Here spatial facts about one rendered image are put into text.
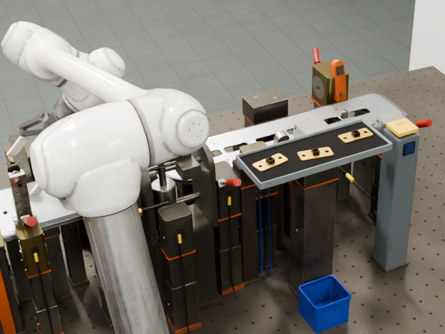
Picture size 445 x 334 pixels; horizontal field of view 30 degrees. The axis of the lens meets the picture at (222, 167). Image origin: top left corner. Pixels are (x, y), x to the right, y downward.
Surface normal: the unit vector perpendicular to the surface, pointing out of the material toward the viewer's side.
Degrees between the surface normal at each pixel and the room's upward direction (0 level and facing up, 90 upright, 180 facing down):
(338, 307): 90
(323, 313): 90
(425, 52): 90
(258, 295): 0
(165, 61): 0
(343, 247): 0
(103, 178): 78
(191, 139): 70
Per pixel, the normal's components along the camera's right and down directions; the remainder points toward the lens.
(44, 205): -0.04, -0.83
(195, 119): 0.53, 0.22
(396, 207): 0.42, 0.50
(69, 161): 0.10, 0.06
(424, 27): -0.94, 0.22
